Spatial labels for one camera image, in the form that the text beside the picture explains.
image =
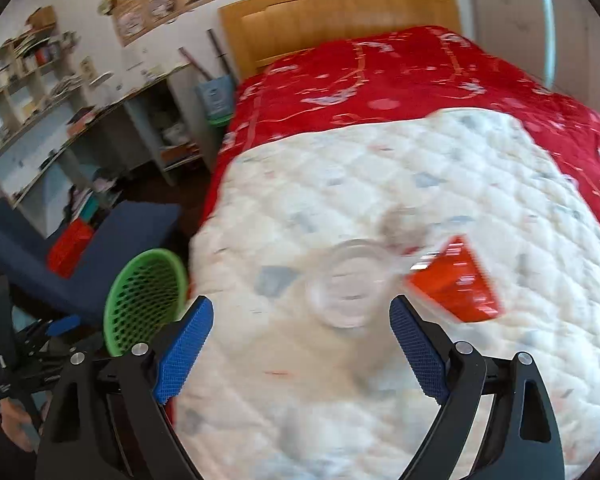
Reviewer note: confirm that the clear round plastic lid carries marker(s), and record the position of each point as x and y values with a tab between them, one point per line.
350	282

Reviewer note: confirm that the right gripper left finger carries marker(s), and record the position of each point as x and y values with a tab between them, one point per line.
108	420

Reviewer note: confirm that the red snack wrapper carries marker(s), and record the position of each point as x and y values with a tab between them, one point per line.
453	282

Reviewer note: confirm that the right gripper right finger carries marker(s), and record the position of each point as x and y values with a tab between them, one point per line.
521	439

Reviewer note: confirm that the red patterned bedspread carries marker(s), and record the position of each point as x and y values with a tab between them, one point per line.
407	75

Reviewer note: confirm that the crumpled foil ball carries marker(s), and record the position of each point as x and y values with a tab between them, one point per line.
405	230

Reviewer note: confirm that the blue upholstered chair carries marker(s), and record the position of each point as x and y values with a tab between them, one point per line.
128	230

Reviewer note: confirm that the red plastic crate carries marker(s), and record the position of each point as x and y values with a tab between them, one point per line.
66	252

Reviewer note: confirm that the wooden headboard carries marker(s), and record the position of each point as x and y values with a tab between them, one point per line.
260	32

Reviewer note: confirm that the green plastic stool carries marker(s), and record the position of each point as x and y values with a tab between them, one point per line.
219	128

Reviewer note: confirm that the person's left hand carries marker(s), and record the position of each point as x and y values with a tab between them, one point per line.
18	426

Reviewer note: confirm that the green plastic trash basket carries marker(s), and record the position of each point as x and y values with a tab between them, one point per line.
149	292

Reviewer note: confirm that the blue paper bag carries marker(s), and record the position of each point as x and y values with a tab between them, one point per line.
217	97

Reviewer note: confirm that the white wall shelf unit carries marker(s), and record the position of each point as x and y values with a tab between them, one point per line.
79	114

